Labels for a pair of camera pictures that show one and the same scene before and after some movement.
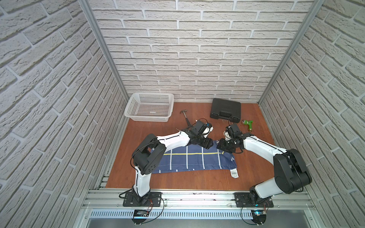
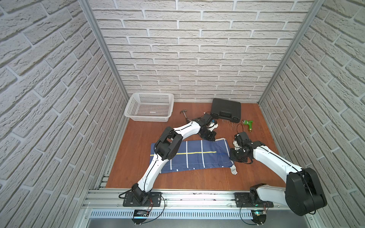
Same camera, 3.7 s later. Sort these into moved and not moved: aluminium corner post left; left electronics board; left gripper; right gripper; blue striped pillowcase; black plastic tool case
Moved: left gripper; right gripper
Not moved: blue striped pillowcase; left electronics board; aluminium corner post left; black plastic tool case
